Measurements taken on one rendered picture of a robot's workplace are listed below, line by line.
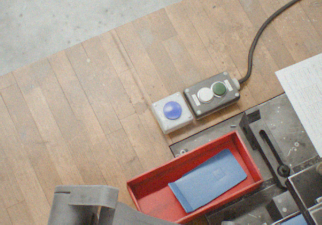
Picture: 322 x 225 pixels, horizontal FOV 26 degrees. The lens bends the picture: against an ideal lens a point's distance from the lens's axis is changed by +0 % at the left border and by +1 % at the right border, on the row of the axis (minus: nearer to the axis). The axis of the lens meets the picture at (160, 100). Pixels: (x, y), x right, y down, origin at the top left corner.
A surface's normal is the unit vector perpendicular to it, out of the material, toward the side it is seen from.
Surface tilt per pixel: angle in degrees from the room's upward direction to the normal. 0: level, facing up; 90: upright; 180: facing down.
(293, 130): 0
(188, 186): 0
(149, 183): 0
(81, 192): 37
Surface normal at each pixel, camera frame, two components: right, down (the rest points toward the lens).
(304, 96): 0.06, -0.33
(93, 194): -0.57, -0.37
